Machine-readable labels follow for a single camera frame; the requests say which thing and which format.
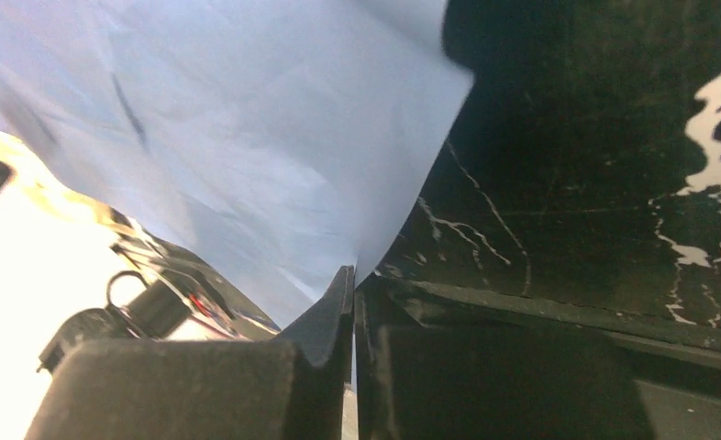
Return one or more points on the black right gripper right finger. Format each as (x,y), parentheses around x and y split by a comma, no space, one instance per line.
(484,378)

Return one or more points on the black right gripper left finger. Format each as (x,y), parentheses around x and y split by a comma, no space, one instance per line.
(289,387)

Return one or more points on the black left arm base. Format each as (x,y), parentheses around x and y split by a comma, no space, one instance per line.
(164,288)

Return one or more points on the blue wrapping paper sheet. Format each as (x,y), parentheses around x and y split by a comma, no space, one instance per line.
(276,140)

